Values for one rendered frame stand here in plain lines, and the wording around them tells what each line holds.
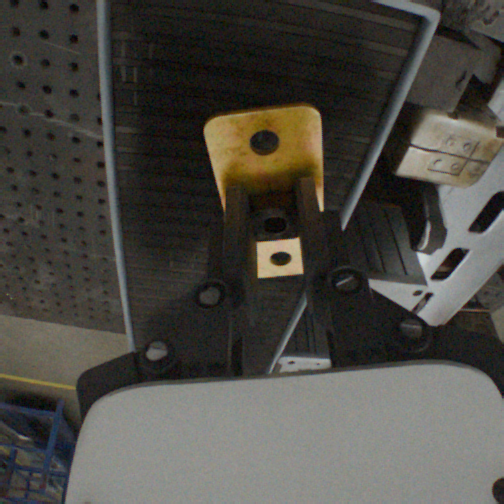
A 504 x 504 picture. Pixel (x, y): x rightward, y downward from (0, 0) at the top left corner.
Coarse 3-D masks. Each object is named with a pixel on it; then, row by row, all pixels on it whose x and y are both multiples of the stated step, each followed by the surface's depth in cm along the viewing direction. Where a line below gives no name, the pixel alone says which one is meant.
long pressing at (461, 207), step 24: (456, 192) 43; (480, 192) 43; (456, 216) 46; (456, 240) 49; (480, 240) 49; (432, 264) 53; (480, 264) 53; (432, 288) 57; (456, 288) 57; (432, 312) 62; (456, 312) 63
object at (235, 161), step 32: (224, 128) 12; (256, 128) 12; (288, 128) 13; (320, 128) 13; (224, 160) 13; (256, 160) 13; (288, 160) 13; (320, 160) 13; (224, 192) 15; (256, 192) 15; (288, 192) 14; (320, 192) 15; (256, 224) 15; (288, 224) 15
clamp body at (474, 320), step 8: (464, 304) 73; (472, 304) 74; (480, 304) 74; (464, 312) 72; (472, 312) 72; (480, 312) 73; (488, 312) 73; (456, 320) 70; (464, 320) 70; (472, 320) 71; (480, 320) 71; (488, 320) 71; (464, 328) 69; (472, 328) 69; (480, 328) 70; (488, 328) 70; (496, 336) 69
